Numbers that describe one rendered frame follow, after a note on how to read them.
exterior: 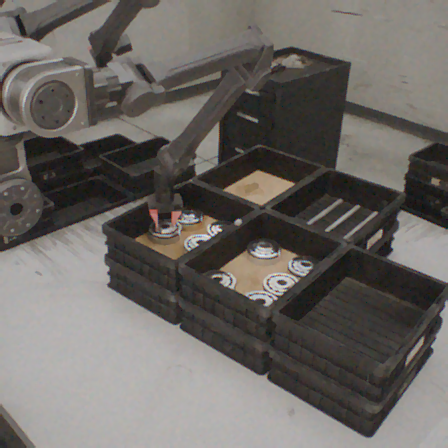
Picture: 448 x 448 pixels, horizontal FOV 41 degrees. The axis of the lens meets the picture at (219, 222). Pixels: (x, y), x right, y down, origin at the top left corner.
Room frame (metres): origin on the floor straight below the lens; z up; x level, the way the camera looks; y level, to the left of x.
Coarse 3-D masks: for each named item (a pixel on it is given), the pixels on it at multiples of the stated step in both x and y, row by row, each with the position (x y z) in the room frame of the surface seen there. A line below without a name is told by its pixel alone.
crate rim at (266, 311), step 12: (252, 216) 1.55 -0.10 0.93; (276, 216) 1.56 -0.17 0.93; (240, 228) 1.49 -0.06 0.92; (300, 228) 1.50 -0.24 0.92; (216, 240) 1.41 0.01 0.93; (336, 240) 1.43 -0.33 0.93; (336, 252) 1.37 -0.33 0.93; (180, 264) 1.29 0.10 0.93; (324, 264) 1.31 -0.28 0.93; (192, 276) 1.25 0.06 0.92; (204, 276) 1.24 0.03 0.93; (216, 288) 1.20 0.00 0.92; (228, 288) 1.19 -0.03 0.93; (240, 300) 1.16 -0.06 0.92; (252, 300) 1.15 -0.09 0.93; (276, 300) 1.15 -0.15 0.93; (264, 312) 1.12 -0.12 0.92
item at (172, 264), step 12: (216, 192) 1.70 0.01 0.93; (144, 204) 1.61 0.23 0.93; (120, 216) 1.53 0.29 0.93; (108, 228) 1.46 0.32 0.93; (228, 228) 1.48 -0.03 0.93; (120, 240) 1.42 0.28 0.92; (132, 240) 1.40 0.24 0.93; (144, 252) 1.36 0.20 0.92; (156, 252) 1.34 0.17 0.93; (192, 252) 1.35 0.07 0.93; (168, 264) 1.30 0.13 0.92
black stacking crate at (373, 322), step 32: (352, 256) 1.40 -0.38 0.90; (320, 288) 1.28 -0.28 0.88; (352, 288) 1.35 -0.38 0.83; (384, 288) 1.33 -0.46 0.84; (416, 288) 1.28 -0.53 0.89; (320, 320) 1.20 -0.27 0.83; (352, 320) 1.21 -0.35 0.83; (384, 320) 1.21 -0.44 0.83; (416, 320) 1.22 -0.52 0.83; (288, 352) 1.08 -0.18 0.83; (320, 352) 1.03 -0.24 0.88; (384, 352) 1.09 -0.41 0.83; (416, 352) 1.10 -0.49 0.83; (352, 384) 0.98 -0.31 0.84; (384, 384) 0.95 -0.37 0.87
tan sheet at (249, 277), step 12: (288, 252) 1.52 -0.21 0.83; (228, 264) 1.44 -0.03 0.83; (240, 264) 1.44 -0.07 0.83; (252, 264) 1.44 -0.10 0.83; (276, 264) 1.45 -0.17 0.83; (240, 276) 1.38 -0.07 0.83; (252, 276) 1.38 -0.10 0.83; (264, 276) 1.39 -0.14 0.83; (240, 288) 1.33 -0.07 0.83; (252, 288) 1.33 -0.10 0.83
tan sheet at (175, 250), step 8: (208, 216) 1.71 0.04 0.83; (208, 224) 1.66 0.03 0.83; (184, 232) 1.61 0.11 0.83; (192, 232) 1.61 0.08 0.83; (200, 232) 1.61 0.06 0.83; (136, 240) 1.55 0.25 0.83; (144, 240) 1.56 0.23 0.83; (184, 240) 1.56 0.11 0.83; (152, 248) 1.51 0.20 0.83; (160, 248) 1.51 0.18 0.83; (168, 248) 1.51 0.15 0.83; (176, 248) 1.52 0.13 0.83; (176, 256) 1.47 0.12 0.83
